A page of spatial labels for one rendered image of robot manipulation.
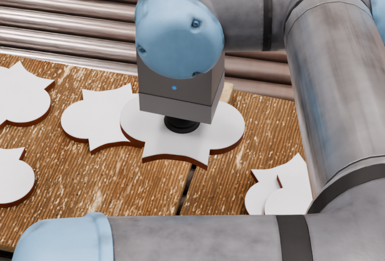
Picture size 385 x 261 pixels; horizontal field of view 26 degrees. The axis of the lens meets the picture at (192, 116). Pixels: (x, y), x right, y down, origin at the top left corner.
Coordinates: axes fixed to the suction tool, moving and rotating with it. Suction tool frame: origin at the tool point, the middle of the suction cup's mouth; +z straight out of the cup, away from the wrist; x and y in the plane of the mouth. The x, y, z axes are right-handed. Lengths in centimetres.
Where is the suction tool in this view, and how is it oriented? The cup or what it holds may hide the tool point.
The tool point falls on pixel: (183, 126)
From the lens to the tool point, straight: 99.8
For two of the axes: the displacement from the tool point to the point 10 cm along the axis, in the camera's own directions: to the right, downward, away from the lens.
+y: -9.7, -1.9, 1.8
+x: -2.6, 7.0, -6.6
